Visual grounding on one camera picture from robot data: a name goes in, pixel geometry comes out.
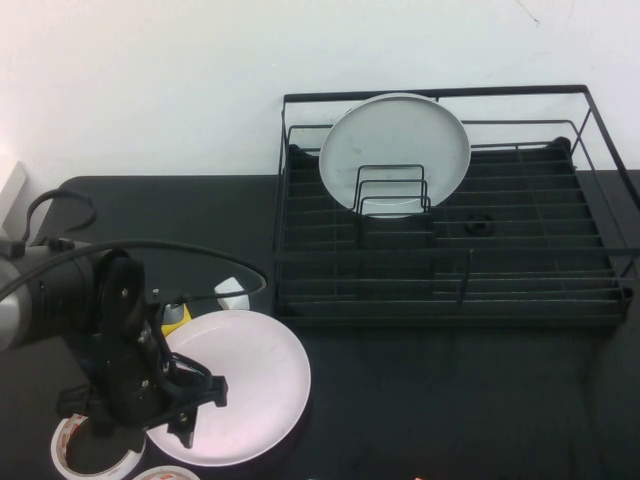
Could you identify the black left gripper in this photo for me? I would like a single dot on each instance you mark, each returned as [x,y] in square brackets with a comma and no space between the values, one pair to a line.
[130,385]

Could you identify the pale pink round plate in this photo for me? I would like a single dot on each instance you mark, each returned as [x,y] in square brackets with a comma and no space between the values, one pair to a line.
[260,380]

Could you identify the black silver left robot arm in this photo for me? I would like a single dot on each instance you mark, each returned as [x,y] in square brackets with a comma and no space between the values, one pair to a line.
[60,295]

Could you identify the white grey round plate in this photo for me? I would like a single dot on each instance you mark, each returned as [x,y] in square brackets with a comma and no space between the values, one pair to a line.
[395,140]

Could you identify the white double-sided tape roll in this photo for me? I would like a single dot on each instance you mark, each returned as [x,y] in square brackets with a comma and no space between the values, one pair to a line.
[62,450]
[165,472]

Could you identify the yellow foam cube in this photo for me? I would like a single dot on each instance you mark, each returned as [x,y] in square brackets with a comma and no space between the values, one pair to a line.
[186,316]

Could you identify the white foam cube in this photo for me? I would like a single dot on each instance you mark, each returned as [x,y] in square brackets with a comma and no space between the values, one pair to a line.
[235,302]

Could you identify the white side panel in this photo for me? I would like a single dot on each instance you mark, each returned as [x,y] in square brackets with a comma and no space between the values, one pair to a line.
[11,200]

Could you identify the black round drain plug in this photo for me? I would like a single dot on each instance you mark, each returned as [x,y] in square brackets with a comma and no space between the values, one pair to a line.
[479,224]

